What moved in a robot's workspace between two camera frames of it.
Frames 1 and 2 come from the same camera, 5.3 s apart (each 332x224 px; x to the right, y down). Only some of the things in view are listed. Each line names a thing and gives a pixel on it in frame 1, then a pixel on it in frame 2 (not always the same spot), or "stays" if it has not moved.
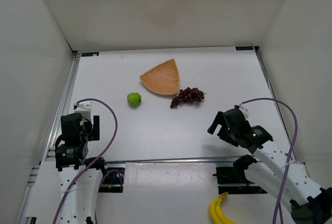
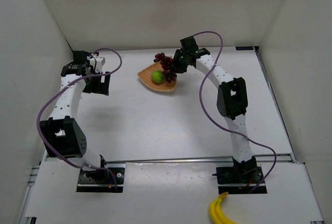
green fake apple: (134, 99) -> (157, 77)
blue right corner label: (244, 48) stays
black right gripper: (224, 124) -> (179, 63)
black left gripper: (96, 127) -> (98, 85)
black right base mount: (232, 179) stays
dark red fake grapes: (188, 95) -> (166, 63)
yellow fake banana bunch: (217, 212) stays
